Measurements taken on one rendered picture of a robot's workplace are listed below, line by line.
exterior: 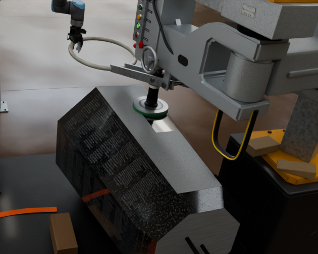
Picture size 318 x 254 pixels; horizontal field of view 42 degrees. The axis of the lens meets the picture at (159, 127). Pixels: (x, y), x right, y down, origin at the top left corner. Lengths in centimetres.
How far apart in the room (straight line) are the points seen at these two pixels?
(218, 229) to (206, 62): 80
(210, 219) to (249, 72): 70
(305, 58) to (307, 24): 27
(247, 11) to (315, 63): 52
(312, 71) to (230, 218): 80
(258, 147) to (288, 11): 97
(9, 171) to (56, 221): 75
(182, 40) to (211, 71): 21
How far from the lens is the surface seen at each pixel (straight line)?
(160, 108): 252
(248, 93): 184
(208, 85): 197
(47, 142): 363
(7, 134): 373
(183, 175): 202
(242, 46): 178
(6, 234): 280
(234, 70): 183
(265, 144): 246
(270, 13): 165
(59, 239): 259
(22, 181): 319
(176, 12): 225
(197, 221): 196
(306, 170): 238
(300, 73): 203
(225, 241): 218
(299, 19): 172
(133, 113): 246
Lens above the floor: 199
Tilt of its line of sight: 29 degrees down
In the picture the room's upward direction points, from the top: 11 degrees clockwise
